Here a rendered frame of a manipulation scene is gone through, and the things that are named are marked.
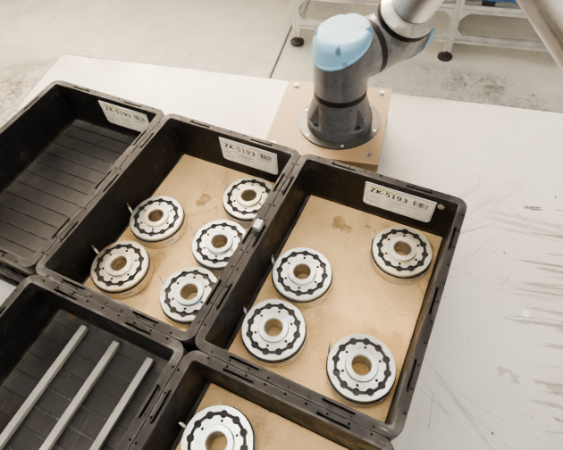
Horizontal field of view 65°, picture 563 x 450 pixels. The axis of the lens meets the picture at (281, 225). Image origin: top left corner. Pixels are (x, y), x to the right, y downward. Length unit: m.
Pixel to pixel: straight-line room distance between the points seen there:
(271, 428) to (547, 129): 1.00
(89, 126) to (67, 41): 2.09
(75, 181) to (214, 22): 2.14
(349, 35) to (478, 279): 0.55
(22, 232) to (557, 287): 1.07
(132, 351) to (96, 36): 2.60
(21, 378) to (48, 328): 0.09
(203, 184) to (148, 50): 2.05
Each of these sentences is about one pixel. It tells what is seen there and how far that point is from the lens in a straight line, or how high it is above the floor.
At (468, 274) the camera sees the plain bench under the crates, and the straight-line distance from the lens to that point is 0.99.
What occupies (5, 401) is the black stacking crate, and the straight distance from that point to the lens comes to 0.86.
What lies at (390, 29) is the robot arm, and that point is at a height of 1.02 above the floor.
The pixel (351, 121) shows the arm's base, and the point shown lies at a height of 0.85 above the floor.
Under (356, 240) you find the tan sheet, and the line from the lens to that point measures 0.83.
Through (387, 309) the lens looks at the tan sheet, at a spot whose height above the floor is 0.83.
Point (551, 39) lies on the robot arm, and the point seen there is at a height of 1.22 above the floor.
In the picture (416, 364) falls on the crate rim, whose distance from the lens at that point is 0.64.
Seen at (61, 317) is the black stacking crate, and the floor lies 0.83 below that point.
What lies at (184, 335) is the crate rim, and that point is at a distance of 0.66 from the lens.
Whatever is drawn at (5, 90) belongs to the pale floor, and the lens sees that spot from 3.02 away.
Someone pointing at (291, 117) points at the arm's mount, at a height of 0.80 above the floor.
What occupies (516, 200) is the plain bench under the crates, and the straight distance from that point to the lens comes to 1.14.
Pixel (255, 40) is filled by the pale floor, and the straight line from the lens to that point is 2.83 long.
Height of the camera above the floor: 1.53
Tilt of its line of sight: 56 degrees down
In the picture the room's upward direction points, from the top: 6 degrees counter-clockwise
